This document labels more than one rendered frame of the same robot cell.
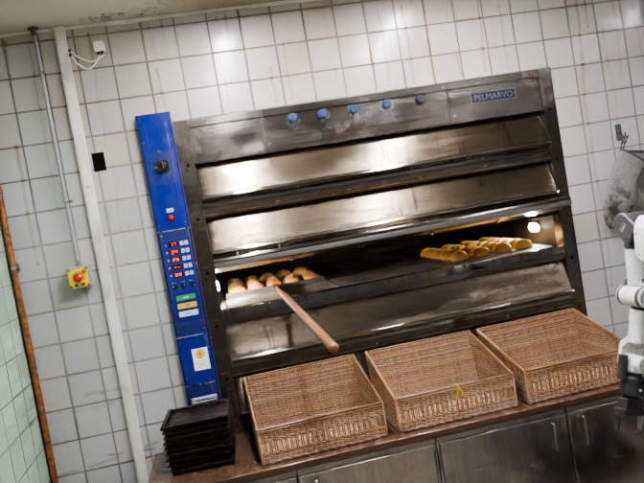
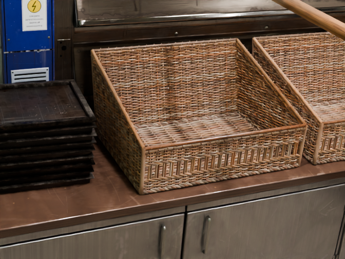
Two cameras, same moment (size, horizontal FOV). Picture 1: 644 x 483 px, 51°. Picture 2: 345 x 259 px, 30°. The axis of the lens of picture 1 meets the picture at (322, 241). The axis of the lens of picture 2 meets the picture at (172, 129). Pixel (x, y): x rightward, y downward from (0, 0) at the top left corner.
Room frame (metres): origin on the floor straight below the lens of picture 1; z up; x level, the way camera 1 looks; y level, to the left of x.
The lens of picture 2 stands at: (1.20, 0.76, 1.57)
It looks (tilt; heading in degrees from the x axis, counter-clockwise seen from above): 27 degrees down; 344
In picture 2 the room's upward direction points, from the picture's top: 5 degrees clockwise
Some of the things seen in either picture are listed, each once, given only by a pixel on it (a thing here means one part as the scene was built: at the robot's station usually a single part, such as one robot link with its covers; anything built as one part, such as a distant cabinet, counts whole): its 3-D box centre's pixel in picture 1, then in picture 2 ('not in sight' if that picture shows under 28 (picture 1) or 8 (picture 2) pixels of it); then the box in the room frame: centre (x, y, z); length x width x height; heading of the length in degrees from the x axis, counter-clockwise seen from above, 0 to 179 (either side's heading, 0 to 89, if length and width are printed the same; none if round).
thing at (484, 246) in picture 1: (472, 247); not in sight; (3.87, -0.86, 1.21); 0.61 x 0.48 x 0.06; 9
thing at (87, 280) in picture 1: (80, 277); not in sight; (3.07, 1.12, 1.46); 0.10 x 0.07 x 0.10; 99
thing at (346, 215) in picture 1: (387, 206); not in sight; (3.35, -0.35, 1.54); 1.79 x 0.11 x 0.19; 99
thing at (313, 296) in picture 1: (399, 280); not in sight; (3.37, -0.35, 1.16); 1.80 x 0.06 x 0.04; 99
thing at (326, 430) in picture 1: (311, 404); (194, 107); (2.99, 0.17, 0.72); 0.56 x 0.49 x 0.28; 100
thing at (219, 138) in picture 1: (372, 116); not in sight; (3.37, -0.35, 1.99); 1.80 x 0.08 x 0.21; 99
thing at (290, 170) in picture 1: (379, 154); not in sight; (3.35, -0.35, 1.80); 1.79 x 0.11 x 0.19; 99
